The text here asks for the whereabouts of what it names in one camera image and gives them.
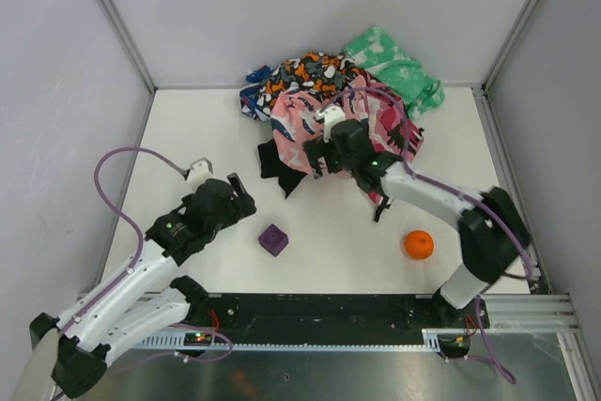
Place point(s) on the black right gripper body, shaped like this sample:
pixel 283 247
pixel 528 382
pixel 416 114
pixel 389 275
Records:
pixel 324 151

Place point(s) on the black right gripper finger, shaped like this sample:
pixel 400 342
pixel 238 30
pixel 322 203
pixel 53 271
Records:
pixel 315 150
pixel 323 167

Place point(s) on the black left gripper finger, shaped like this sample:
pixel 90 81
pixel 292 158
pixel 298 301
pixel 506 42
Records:
pixel 244 208
pixel 236 184

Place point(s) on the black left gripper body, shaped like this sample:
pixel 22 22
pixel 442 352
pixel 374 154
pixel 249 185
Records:
pixel 239 201

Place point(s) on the pink navy patterned cloth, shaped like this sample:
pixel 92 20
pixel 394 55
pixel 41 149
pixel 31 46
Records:
pixel 293 122

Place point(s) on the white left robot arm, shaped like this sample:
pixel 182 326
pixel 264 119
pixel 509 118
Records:
pixel 144 295

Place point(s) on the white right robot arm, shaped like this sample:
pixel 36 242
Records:
pixel 491 232

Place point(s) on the black orange patterned cloth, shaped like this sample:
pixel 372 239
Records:
pixel 320 75

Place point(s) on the blue patterned cloth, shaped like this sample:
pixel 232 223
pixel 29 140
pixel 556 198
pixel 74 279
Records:
pixel 255 101

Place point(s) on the green white tie-dye cloth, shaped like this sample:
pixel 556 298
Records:
pixel 378 54

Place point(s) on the purple cube block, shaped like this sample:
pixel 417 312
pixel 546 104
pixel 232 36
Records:
pixel 273 240

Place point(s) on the pink camouflage trousers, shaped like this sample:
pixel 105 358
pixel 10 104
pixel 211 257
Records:
pixel 383 114

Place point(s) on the orange fruit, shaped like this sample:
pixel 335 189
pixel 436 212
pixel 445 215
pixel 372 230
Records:
pixel 418 244

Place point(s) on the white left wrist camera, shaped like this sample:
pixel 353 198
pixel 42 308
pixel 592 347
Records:
pixel 199 172

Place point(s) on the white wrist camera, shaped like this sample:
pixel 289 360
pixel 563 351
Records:
pixel 329 117
pixel 199 172

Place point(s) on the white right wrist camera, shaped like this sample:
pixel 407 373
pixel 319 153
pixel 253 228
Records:
pixel 329 117

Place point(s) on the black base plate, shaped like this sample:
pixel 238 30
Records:
pixel 249 315

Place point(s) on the slotted cable duct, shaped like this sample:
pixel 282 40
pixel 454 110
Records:
pixel 391 340

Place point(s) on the aluminium frame rail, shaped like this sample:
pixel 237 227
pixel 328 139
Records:
pixel 531 313

